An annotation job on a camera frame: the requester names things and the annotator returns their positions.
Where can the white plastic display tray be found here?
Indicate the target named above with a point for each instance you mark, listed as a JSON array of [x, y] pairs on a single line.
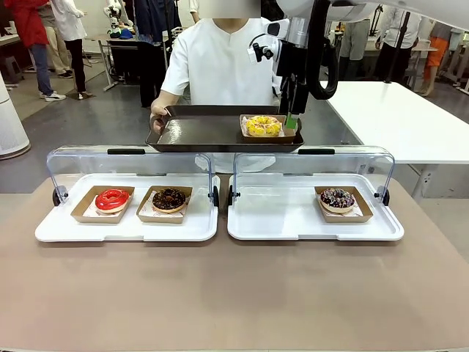
[[278, 220], [121, 231]]

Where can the bystander in grey clothes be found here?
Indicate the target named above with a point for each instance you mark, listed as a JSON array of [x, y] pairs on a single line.
[[353, 44]]

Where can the bystander in red jacket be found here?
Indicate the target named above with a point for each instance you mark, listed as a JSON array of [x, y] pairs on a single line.
[[33, 29]]

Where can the black camera clamp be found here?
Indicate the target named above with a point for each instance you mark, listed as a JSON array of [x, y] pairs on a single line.
[[262, 53]]

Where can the chocolate sprinkle donut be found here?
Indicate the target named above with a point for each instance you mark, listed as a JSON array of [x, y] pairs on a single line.
[[329, 201]]

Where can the black stand pole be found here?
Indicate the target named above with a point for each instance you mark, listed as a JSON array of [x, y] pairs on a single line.
[[395, 47]]

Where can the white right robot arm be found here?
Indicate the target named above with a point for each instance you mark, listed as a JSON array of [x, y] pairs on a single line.
[[403, 5]]

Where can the bystander in black trousers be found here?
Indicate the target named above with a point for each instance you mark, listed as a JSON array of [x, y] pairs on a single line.
[[397, 36]]

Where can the bystander in dark blue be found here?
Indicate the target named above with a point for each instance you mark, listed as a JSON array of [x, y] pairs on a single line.
[[150, 44]]

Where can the yellow glazed donut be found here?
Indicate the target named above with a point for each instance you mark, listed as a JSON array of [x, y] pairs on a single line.
[[256, 126]]

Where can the bystander in white coat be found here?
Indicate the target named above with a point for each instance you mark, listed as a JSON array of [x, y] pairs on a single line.
[[73, 25]]

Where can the chocolate sprinkled donut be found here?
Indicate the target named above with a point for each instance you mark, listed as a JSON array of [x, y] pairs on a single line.
[[348, 219]]

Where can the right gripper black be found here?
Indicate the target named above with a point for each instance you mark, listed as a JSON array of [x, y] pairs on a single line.
[[293, 62]]

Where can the grey background desk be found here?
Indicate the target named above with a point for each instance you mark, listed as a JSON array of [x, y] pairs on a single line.
[[117, 47]]

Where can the person's right forearm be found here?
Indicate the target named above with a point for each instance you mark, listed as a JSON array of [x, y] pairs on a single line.
[[166, 98]]

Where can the clear plastic dome lid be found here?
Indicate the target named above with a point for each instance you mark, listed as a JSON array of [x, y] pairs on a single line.
[[165, 163], [348, 163]]

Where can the dark brown serving tray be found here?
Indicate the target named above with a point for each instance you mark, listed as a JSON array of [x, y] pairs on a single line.
[[198, 132]]

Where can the bystander in orange clothes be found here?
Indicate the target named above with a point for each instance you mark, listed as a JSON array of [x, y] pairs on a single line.
[[436, 47]]

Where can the white table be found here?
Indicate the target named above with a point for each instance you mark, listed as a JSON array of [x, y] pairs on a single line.
[[403, 121]]

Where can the yellow frosted donut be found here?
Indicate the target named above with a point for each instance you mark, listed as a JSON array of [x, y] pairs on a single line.
[[267, 140]]

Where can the person in white shirt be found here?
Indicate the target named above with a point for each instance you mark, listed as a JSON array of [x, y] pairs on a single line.
[[216, 66]]

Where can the brown cardboard donut box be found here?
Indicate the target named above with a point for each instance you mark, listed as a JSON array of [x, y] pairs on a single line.
[[78, 216], [161, 218]]

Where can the chocolate nut donut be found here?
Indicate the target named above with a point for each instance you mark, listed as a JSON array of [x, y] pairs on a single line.
[[161, 201]]

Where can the red glazed donut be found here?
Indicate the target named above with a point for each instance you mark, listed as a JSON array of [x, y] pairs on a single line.
[[104, 201]]

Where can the black hinge knob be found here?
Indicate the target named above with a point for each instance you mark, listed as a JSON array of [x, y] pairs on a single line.
[[56, 198], [231, 196], [384, 196]]

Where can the person's right hand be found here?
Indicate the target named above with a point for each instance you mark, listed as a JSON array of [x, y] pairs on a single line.
[[155, 121]]

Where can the white cylindrical appliance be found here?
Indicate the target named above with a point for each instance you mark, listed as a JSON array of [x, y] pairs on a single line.
[[11, 124]]

